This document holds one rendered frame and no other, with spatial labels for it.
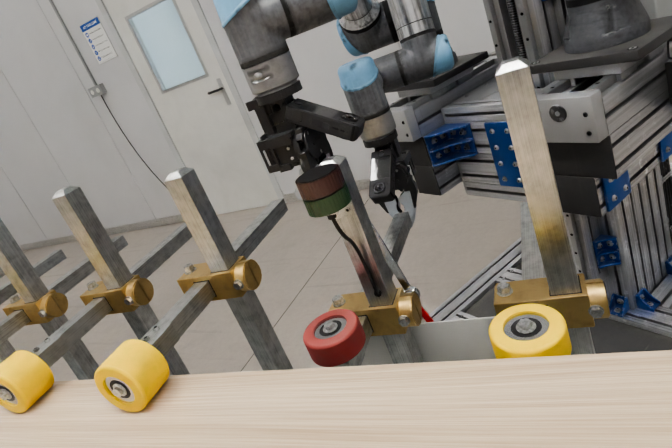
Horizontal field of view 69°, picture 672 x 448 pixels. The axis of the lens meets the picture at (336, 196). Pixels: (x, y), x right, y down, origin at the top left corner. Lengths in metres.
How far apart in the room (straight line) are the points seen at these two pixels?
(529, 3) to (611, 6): 0.25
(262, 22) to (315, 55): 2.88
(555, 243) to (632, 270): 0.97
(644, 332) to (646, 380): 1.11
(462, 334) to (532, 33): 0.76
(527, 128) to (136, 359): 0.56
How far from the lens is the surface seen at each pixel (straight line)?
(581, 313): 0.71
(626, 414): 0.50
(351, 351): 0.66
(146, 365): 0.72
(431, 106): 1.36
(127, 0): 4.49
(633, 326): 1.65
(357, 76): 0.94
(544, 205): 0.63
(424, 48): 1.04
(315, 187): 0.60
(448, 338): 0.81
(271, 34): 0.71
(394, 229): 0.97
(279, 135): 0.74
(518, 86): 0.58
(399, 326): 0.75
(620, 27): 1.09
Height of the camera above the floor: 1.27
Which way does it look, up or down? 19 degrees down
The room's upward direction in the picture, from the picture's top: 22 degrees counter-clockwise
